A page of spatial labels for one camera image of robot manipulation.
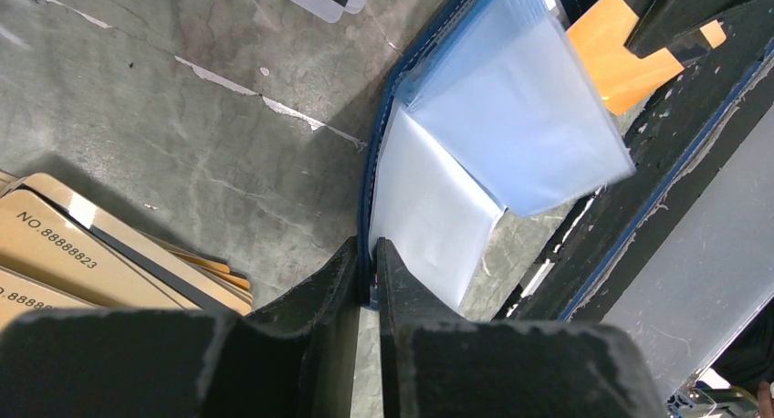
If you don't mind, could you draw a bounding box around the gold card stack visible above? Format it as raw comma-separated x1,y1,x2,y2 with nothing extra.
0,170,254,332

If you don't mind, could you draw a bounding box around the gold credit card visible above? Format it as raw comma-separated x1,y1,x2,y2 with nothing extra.
567,0,727,115

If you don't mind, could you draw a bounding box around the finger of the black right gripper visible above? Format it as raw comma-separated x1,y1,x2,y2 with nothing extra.
623,0,771,58

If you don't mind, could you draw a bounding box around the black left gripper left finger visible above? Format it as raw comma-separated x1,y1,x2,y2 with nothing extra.
1,238,359,417

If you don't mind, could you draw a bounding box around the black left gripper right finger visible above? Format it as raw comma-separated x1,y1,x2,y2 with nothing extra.
375,238,665,417

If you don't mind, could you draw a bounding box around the black base frame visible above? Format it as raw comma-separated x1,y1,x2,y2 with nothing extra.
470,3,773,320

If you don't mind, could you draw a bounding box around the blue leather card holder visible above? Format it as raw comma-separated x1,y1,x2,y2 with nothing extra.
357,0,634,309

